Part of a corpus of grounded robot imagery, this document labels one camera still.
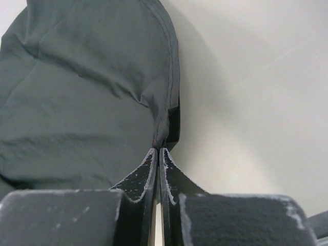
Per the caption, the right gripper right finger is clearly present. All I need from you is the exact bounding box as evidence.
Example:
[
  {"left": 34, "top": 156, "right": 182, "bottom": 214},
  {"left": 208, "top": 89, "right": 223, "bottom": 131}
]
[{"left": 159, "top": 148, "right": 319, "bottom": 245}]

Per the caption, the black t shirt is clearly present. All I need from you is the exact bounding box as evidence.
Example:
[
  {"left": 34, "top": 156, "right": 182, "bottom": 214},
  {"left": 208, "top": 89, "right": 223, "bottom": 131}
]
[{"left": 0, "top": 0, "right": 328, "bottom": 241}]

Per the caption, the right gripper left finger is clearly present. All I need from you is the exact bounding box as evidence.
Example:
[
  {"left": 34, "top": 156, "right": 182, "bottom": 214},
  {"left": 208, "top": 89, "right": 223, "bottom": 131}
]
[{"left": 1, "top": 149, "right": 157, "bottom": 245}]

